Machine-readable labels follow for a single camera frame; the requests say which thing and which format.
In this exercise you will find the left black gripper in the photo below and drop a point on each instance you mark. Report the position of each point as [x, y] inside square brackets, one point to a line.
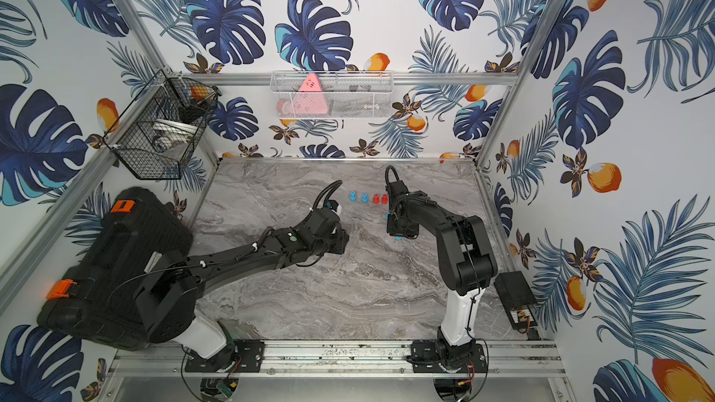
[340, 233]

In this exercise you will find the clear mesh wall tray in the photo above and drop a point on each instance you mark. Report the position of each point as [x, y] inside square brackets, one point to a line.
[350, 94]

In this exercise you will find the black power supply box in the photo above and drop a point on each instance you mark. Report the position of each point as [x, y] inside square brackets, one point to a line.
[518, 300]

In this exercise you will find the pink triangle card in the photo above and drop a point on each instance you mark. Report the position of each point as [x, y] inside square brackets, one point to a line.
[309, 99]

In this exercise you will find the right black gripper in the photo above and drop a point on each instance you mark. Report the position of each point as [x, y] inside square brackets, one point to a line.
[392, 231]

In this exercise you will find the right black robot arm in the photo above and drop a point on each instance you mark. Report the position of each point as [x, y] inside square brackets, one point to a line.
[467, 266]

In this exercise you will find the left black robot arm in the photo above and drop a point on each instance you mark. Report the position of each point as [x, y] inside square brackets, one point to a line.
[166, 297]

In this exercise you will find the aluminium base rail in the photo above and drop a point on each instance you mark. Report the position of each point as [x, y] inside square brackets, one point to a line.
[349, 359]

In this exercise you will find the black wire basket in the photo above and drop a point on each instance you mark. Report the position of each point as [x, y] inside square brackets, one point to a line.
[166, 122]

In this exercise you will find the black plastic tool case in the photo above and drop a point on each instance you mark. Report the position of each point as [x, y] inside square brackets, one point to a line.
[99, 305]

